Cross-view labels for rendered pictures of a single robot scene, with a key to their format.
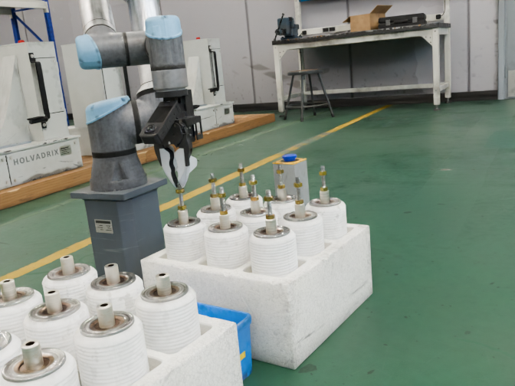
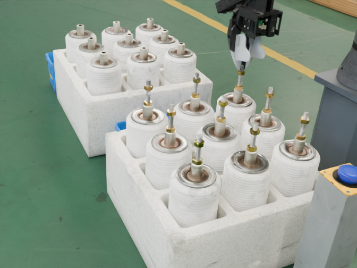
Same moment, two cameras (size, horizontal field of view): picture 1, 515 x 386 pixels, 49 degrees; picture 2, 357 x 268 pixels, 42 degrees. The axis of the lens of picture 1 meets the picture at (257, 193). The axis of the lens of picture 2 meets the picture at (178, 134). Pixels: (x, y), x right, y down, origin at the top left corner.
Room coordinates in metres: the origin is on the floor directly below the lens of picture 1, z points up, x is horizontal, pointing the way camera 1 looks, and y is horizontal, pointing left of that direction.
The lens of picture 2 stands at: (1.56, -0.79, 0.76)
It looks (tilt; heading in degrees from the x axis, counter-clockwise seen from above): 32 degrees down; 117
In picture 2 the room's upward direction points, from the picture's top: 4 degrees clockwise
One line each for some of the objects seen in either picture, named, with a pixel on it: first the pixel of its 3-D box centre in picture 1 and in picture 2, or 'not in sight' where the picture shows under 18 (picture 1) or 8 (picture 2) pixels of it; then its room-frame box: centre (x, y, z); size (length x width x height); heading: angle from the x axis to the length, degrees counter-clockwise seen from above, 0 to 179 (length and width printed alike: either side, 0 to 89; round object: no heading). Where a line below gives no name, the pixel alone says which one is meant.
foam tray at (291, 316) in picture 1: (262, 277); (212, 191); (1.25, 0.01, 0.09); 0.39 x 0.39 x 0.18; 55
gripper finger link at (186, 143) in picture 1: (182, 146); (237, 31); (1.21, 0.15, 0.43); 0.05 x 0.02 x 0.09; 61
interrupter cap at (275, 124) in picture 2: (215, 208); (264, 123); (1.32, 0.10, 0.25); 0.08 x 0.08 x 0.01
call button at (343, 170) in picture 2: (289, 158); (349, 175); (1.53, -0.10, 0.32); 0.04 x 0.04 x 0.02
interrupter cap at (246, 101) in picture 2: (184, 222); (237, 100); (1.22, 0.17, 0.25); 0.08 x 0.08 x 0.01
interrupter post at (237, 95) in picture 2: (183, 217); (237, 95); (1.22, 0.17, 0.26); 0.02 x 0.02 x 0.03
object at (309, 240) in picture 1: (303, 255); (167, 178); (1.18, -0.09, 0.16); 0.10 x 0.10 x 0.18
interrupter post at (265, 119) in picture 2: (214, 204); (265, 118); (1.32, 0.10, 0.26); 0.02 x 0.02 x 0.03
